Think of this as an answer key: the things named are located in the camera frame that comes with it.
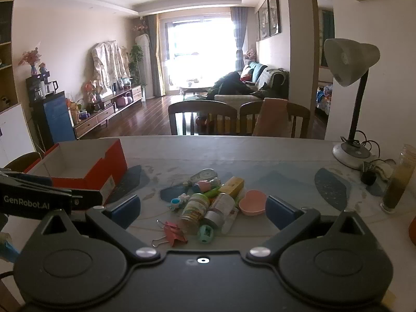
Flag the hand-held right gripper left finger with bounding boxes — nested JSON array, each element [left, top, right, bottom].
[[39, 195, 161, 263]]

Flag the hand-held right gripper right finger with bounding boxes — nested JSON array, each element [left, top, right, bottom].
[[245, 195, 368, 263]]

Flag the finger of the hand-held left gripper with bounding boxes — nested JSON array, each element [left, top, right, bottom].
[[52, 186, 105, 211], [0, 168, 54, 188]]

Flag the pink heart-shaped bowl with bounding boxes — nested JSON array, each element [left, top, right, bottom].
[[239, 190, 267, 217]]

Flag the red cardboard box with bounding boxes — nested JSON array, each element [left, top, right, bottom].
[[24, 138, 128, 206]]

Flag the small white tube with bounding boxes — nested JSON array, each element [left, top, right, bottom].
[[221, 206, 240, 235]]

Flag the small yellow box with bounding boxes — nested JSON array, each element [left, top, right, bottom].
[[218, 176, 245, 199]]

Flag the white astronaut keychain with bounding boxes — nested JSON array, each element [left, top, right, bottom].
[[168, 193, 192, 212]]

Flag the white bottle grey cap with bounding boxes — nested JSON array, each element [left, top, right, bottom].
[[205, 192, 240, 229]]

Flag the green-lid glass jar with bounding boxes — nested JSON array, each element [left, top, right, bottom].
[[180, 193, 210, 235]]

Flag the pink toy figure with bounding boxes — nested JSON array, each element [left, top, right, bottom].
[[194, 179, 222, 193]]

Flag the white correction tape dispenser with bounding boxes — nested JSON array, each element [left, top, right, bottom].
[[188, 168, 217, 186]]

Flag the person's left hand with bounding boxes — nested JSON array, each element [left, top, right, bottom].
[[0, 233, 19, 263]]

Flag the wooden dining chair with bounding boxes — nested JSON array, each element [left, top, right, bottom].
[[240, 100, 311, 138], [168, 100, 240, 136], [3, 152, 41, 173]]

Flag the blue leaf placemat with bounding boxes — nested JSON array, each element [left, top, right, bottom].
[[109, 165, 143, 204]]

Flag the printed mountain table mat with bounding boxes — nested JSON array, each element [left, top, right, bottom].
[[107, 156, 416, 251]]

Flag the blue black water dispenser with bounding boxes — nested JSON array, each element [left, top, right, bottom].
[[30, 90, 78, 150]]

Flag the yellow paper bag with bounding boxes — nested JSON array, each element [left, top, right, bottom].
[[66, 99, 82, 124]]

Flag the wooden television cabinet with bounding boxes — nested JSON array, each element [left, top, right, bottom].
[[73, 84, 145, 138]]

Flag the pink towel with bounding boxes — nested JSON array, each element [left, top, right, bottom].
[[252, 97, 289, 137]]

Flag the black power adapter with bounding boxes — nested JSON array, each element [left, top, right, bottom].
[[361, 168, 378, 186]]

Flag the black coffee machine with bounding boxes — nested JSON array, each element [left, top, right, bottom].
[[26, 71, 53, 100]]

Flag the orange artificial flowers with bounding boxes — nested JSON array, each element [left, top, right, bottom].
[[82, 80, 101, 105]]

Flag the wooden white shelf cabinet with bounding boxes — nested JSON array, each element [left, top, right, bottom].
[[0, 0, 36, 167]]

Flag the glass jar dark liquid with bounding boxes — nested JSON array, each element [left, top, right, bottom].
[[380, 144, 416, 214]]

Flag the pink flowers in vase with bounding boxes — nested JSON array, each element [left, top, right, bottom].
[[18, 48, 43, 75]]

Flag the colourful bedding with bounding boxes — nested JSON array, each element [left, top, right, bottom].
[[316, 84, 334, 110]]

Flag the sofa with light cover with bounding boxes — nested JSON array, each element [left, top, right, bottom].
[[213, 61, 290, 105]]

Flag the orange round object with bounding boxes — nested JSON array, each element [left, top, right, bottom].
[[407, 216, 416, 246]]

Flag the floral cloth covered television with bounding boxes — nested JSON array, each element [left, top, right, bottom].
[[91, 40, 130, 92]]

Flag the low coffee table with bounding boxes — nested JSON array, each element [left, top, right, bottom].
[[179, 80, 212, 96]]

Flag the white standing air conditioner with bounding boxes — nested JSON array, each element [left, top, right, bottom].
[[135, 34, 153, 100]]

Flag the green potted plant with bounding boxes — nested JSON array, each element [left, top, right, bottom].
[[129, 45, 144, 87]]

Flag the grey curtain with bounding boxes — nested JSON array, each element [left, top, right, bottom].
[[144, 15, 163, 98]]

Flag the grey desk lamp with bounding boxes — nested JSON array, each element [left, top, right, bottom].
[[323, 38, 381, 170]]

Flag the bright balcony window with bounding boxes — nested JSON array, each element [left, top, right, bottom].
[[161, 14, 238, 93]]

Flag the blue curtain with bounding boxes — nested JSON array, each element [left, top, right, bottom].
[[230, 6, 249, 69]]

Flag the teal curtain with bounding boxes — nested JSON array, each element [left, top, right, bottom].
[[320, 10, 335, 67]]

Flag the black lamp cable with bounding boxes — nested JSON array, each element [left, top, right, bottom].
[[340, 130, 383, 158]]

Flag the framed wall picture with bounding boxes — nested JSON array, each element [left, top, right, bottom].
[[268, 0, 281, 36], [259, 0, 271, 40]]

